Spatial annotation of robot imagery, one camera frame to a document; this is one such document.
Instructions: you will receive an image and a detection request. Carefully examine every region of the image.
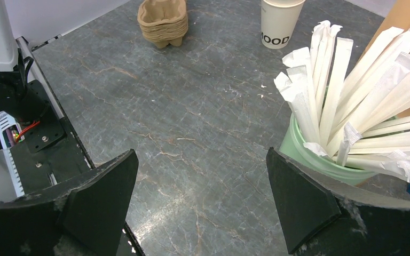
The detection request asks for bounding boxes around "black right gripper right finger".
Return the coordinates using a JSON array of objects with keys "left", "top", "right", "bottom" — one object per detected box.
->
[{"left": 266, "top": 148, "right": 410, "bottom": 255}]

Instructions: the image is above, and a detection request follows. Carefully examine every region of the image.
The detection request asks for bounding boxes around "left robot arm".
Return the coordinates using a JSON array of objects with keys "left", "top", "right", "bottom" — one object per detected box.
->
[{"left": 0, "top": 1, "right": 48, "bottom": 124}]

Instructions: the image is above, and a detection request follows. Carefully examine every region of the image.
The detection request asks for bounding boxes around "stack of pulp cup carriers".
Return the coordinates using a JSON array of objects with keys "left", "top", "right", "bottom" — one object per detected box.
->
[{"left": 137, "top": 0, "right": 188, "bottom": 49}]

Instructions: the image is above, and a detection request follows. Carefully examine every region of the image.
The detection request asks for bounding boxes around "green straw holder cup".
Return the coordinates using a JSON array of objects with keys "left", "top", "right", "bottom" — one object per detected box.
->
[{"left": 279, "top": 115, "right": 377, "bottom": 186}]

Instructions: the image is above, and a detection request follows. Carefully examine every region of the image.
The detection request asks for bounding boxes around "bundle of wrapped paper straws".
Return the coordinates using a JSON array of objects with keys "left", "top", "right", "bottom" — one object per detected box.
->
[{"left": 274, "top": 20, "right": 410, "bottom": 183}]

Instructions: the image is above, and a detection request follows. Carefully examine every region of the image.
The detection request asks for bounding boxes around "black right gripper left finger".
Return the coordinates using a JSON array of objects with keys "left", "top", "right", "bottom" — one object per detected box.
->
[{"left": 0, "top": 150, "right": 139, "bottom": 255}]

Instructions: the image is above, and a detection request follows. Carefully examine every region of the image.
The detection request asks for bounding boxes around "stack of white paper cups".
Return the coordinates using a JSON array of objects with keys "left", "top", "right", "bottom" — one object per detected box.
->
[{"left": 261, "top": 0, "right": 305, "bottom": 49}]

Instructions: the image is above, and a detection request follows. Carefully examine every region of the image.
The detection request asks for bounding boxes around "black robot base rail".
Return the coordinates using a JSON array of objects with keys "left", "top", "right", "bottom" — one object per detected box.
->
[{"left": 0, "top": 37, "right": 146, "bottom": 256}]

